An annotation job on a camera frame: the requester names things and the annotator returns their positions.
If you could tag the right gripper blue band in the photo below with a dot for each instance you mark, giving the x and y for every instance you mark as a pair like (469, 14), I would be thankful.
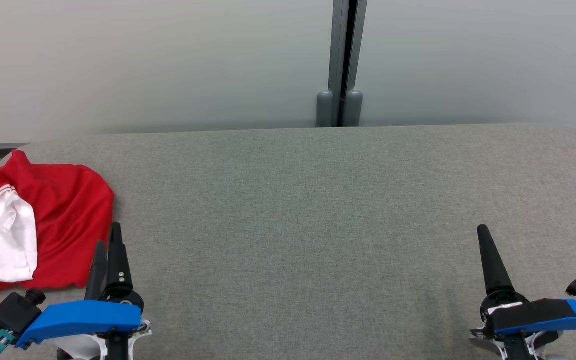
(533, 315)

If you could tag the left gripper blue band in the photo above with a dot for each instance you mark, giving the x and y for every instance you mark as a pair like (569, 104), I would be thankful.
(83, 320)

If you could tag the red Bulls jersey white sleeves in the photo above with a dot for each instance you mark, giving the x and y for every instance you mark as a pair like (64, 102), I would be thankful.
(68, 210)

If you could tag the grey cylinder cap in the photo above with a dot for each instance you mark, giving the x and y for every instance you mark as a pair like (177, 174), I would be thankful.
(325, 110)
(353, 110)

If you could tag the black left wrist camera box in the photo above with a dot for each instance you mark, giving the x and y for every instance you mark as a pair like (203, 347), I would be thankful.
(13, 312)

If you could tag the grey partition post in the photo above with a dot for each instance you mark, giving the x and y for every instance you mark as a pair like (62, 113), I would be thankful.
(336, 50)

